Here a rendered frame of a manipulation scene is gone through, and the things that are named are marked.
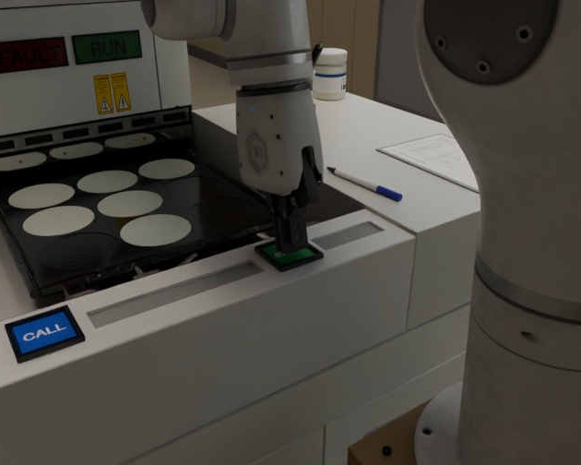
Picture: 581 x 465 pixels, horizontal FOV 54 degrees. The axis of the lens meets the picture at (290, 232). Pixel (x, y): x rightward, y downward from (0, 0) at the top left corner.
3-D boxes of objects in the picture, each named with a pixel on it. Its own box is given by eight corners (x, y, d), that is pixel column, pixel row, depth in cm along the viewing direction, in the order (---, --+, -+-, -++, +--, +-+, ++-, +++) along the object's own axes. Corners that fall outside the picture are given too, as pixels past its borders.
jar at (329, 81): (305, 95, 124) (306, 50, 119) (331, 91, 127) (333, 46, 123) (325, 102, 119) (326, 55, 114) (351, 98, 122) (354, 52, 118)
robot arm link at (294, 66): (210, 62, 59) (215, 92, 59) (253, 57, 51) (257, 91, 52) (279, 53, 63) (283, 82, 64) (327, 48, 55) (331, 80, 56)
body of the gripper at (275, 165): (215, 83, 60) (231, 187, 63) (265, 80, 51) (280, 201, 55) (276, 74, 63) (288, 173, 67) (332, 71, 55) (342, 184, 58)
